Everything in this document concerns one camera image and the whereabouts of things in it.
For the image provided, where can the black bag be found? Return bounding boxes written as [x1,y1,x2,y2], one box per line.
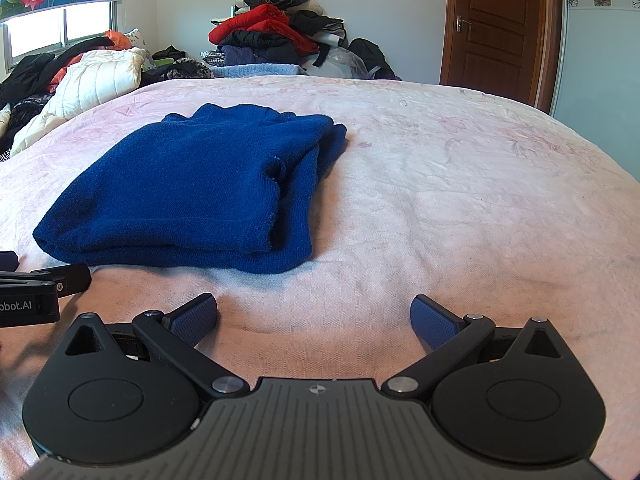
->
[347,37,401,81]

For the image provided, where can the brown wooden door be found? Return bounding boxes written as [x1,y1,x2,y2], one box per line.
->
[440,0,566,113]

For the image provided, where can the white quilted jacket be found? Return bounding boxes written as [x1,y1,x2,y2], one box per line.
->
[10,47,148,156]

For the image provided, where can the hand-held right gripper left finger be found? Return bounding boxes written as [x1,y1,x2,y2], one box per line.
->
[50,292,249,401]

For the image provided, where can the clear plastic bag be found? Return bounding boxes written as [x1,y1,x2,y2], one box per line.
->
[312,47,371,80]

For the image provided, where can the dark patterned clothing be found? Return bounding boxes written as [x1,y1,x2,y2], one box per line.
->
[167,57,216,80]

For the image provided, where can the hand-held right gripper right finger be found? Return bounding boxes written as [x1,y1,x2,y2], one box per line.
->
[382,294,576,403]

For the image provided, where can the orange garment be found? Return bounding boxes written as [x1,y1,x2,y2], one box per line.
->
[52,30,133,86]

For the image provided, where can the black jacket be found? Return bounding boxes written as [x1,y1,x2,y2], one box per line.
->
[0,36,116,108]

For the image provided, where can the light blue blanket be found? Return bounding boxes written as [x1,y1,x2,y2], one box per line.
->
[210,62,308,80]

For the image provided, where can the pink bed sheet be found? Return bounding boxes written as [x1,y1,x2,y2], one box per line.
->
[0,75,640,480]

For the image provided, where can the pile of clothes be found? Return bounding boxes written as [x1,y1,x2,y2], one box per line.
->
[208,0,347,67]

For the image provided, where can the blue knit sweater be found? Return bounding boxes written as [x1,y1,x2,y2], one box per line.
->
[32,103,348,275]

